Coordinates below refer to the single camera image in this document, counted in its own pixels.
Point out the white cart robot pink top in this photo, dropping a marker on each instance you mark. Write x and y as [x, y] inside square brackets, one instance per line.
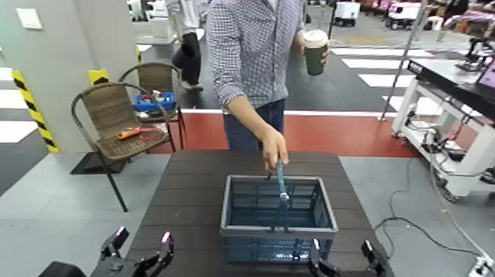
[402, 13]

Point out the white workbench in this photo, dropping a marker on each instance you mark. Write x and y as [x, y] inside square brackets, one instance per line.
[415, 100]

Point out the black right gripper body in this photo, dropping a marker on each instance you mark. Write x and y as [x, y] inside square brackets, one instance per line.
[354, 274]

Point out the checked shirt person right forearm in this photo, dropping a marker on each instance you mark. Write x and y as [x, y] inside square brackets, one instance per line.
[247, 116]

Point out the laptop with purple screen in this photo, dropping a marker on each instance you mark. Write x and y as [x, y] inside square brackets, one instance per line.
[489, 77]

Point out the checked shirt person left hand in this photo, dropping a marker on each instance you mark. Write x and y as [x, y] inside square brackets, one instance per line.
[326, 54]

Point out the white counter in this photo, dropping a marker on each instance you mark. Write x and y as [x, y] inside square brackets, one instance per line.
[158, 38]

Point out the tall yellow black corner guard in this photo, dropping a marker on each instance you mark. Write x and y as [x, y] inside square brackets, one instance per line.
[34, 112]

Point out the checked shirt person right hand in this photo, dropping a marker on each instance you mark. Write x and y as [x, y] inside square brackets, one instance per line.
[274, 147]

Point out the blue crate with grey rim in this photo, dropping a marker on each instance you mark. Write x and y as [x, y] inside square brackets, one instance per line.
[270, 231]

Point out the black floor plate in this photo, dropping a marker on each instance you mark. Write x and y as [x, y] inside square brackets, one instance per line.
[93, 164]

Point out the black power adapters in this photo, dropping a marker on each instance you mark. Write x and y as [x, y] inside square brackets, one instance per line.
[435, 145]

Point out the green paper cup white lid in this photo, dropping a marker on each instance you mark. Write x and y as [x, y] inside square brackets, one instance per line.
[314, 58]

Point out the white power strip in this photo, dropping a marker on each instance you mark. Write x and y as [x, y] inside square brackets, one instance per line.
[483, 267]

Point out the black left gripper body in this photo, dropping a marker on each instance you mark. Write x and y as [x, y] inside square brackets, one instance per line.
[116, 267]

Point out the person in checked shirt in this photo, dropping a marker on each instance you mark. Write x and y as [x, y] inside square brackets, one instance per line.
[247, 46]

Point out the short yellow black corner guard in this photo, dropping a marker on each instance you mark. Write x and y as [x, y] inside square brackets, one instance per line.
[98, 75]

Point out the black stand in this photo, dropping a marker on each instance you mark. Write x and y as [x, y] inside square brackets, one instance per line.
[477, 54]

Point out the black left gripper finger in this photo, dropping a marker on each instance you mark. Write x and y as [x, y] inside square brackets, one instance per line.
[167, 247]
[116, 241]

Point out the white wall plate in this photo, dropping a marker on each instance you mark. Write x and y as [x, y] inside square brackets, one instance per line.
[29, 18]

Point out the slanted metal pole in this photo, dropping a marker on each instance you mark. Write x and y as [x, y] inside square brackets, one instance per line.
[402, 62]

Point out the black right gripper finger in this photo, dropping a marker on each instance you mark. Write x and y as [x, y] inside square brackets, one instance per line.
[373, 257]
[316, 259]

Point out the blue plastic bin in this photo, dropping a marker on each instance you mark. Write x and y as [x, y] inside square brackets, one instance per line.
[154, 103]

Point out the brown wicker chair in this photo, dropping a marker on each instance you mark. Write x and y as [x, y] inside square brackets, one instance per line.
[110, 108]
[156, 77]

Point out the orange hand tool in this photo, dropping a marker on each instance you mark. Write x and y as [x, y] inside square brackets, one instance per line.
[129, 133]

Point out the thin yellow black corner guard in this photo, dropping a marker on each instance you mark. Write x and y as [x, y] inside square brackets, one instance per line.
[138, 54]

